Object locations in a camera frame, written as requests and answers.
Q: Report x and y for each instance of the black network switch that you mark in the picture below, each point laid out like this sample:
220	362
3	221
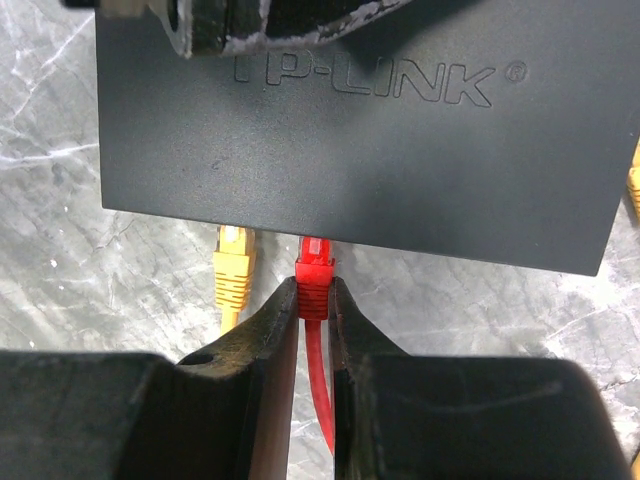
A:
499	131

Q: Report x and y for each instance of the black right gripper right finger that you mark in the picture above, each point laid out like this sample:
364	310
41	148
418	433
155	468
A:
401	416

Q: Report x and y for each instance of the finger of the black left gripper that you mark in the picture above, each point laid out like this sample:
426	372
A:
243	27

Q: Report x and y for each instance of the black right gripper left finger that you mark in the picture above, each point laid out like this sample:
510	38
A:
222	412

